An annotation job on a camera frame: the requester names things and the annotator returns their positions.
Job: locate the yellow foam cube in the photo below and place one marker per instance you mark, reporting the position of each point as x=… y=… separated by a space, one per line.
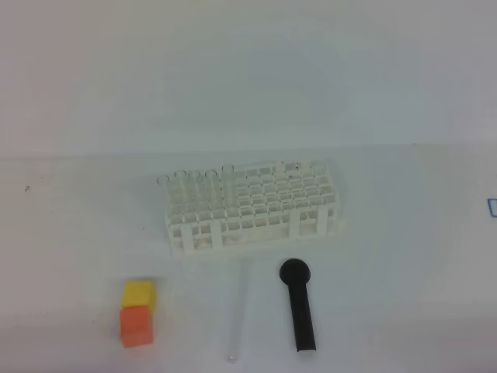
x=139 y=293

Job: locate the black plastic scoop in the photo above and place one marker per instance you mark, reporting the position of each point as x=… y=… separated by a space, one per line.
x=295 y=274

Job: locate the orange foam cube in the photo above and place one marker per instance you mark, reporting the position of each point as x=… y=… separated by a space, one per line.
x=136 y=326

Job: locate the white test tube rack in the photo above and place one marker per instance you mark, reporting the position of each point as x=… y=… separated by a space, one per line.
x=276 y=202

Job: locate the clear glass test tube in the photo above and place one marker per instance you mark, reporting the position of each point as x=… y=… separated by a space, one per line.
x=238 y=314

